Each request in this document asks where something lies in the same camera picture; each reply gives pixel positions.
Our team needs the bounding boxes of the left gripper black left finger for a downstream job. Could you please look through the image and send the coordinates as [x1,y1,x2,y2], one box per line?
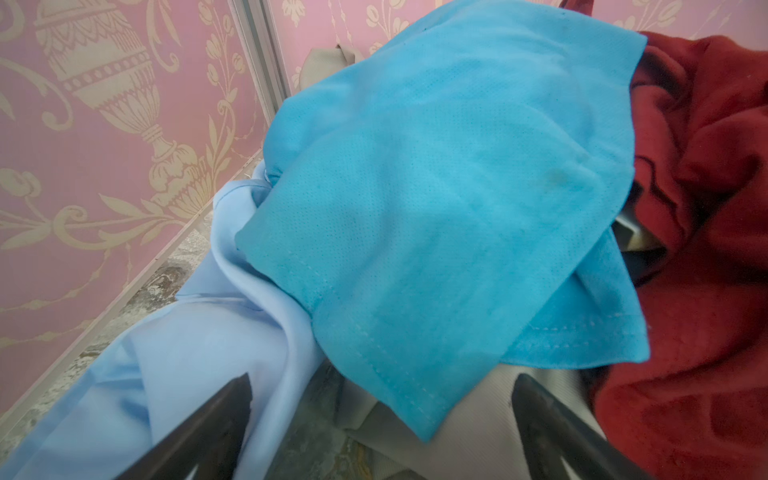
[117,374,252,480]

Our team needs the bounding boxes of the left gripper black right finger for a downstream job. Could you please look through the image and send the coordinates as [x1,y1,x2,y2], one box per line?
[511,374,651,480]

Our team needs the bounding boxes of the beige grey cloth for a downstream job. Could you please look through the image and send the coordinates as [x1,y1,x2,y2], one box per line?
[296,44,667,480]

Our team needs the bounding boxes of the light blue cloth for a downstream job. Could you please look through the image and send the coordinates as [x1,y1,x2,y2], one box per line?
[1,166,322,479]

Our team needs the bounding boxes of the dark red cloth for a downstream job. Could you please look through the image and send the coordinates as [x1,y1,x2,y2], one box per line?
[593,32,767,479]

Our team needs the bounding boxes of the turquoise mesh cloth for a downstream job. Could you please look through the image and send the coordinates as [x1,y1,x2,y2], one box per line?
[236,1,650,440]

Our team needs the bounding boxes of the aluminium corner post left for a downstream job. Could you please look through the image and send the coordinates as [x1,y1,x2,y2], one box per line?
[230,0,291,125]

